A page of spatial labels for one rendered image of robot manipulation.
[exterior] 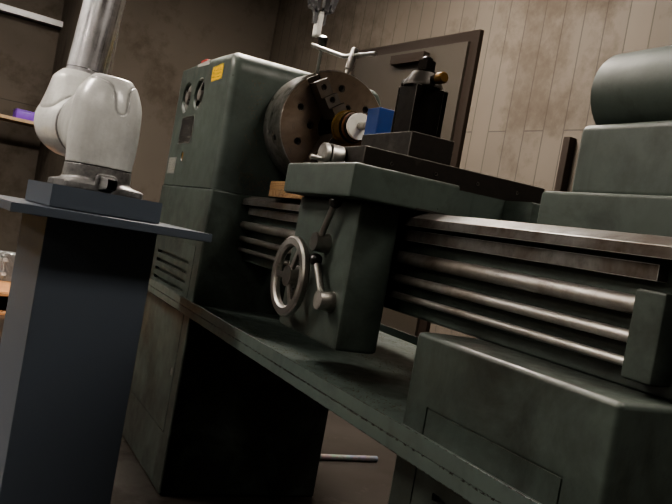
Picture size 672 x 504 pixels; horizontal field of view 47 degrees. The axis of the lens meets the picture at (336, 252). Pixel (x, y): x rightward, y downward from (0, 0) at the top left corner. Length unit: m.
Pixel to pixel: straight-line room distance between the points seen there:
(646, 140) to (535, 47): 3.50
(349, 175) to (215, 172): 0.92
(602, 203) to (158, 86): 5.87
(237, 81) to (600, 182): 1.28
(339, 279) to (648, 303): 0.60
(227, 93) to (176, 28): 4.69
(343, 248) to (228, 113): 0.91
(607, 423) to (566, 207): 0.39
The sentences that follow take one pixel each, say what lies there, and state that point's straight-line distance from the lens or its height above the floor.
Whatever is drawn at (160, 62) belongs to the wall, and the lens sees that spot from 6.81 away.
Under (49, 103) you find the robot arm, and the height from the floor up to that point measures 0.99.
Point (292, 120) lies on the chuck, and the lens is 2.09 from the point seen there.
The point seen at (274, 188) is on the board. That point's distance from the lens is 1.95.
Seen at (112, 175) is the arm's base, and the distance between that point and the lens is 1.86.
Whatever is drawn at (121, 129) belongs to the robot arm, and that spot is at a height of 0.95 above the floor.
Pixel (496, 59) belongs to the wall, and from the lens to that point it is 4.80.
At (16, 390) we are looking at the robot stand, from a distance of 1.85.
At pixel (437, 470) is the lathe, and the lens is 1.01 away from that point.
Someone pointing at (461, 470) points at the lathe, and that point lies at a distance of 0.97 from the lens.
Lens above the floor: 0.80
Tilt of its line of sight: 1 degrees down
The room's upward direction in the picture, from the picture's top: 10 degrees clockwise
